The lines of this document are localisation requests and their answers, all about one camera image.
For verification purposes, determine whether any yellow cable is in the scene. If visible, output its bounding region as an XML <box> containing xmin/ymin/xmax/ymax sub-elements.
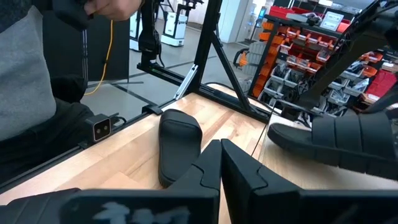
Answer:
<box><xmin>83</xmin><ymin>20</ymin><xmax>114</xmax><ymax>96</ymax></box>

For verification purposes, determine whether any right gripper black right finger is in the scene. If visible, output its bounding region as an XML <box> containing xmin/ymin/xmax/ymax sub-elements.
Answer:
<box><xmin>220</xmin><ymin>138</ymin><xmax>398</xmax><ymax>224</ymax></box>

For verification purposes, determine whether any black ribbed-strap slide sandal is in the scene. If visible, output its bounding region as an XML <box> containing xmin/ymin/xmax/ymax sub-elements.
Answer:
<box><xmin>266</xmin><ymin>111</ymin><xmax>398</xmax><ymax>182</ymax></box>

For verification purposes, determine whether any black camera cable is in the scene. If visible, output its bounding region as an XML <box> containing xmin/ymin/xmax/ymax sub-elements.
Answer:
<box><xmin>109</xmin><ymin>114</ymin><xmax>127</xmax><ymax>126</ymax></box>

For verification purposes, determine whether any silver metal bracket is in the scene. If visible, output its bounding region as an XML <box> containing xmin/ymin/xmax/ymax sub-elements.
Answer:
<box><xmin>173</xmin><ymin>63</ymin><xmax>199</xmax><ymax>101</ymax></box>

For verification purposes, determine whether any white mobile machine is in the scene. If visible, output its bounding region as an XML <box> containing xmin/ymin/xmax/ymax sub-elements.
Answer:
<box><xmin>129</xmin><ymin>11</ymin><xmax>144</xmax><ymax>52</ymax></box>
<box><xmin>160</xmin><ymin>11</ymin><xmax>188</xmax><ymax>48</ymax></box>

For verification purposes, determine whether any black aluminium table frame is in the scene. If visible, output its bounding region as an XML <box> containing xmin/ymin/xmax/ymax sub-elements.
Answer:
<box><xmin>0</xmin><ymin>0</ymin><xmax>272</xmax><ymax>194</ymax></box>

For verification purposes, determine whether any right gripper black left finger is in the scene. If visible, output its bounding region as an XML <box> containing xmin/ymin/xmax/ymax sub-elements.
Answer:
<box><xmin>60</xmin><ymin>139</ymin><xmax>223</xmax><ymax>224</ymax></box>

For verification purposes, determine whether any person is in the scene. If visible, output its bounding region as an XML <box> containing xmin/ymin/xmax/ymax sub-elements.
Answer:
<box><xmin>0</xmin><ymin>0</ymin><xmax>96</xmax><ymax>186</ymax></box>

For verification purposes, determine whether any orange and black tool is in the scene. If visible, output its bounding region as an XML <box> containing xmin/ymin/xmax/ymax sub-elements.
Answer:
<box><xmin>233</xmin><ymin>47</ymin><xmax>250</xmax><ymax>68</ymax></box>

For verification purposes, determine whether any person's hand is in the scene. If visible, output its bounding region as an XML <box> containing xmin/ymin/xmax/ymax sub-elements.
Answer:
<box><xmin>83</xmin><ymin>0</ymin><xmax>143</xmax><ymax>22</ymax></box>

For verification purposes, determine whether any black upright stand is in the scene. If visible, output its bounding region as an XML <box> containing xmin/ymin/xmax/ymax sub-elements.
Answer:
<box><xmin>137</xmin><ymin>0</ymin><xmax>163</xmax><ymax>68</ymax></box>

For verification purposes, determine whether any black board panel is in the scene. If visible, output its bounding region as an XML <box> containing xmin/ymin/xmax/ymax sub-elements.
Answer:
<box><xmin>87</xmin><ymin>19</ymin><xmax>131</xmax><ymax>82</ymax></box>

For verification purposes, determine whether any storage rack with orange bins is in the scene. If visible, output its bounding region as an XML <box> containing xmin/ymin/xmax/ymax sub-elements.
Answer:
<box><xmin>248</xmin><ymin>5</ymin><xmax>398</xmax><ymax>116</ymax></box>

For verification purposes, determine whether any small black table camera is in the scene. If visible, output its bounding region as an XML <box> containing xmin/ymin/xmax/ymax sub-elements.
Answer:
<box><xmin>84</xmin><ymin>113</ymin><xmax>113</xmax><ymax>144</ymax></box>

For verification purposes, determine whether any black textured-strap slide sandal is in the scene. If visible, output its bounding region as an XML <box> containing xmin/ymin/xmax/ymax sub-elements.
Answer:
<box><xmin>157</xmin><ymin>108</ymin><xmax>203</xmax><ymax>189</ymax></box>

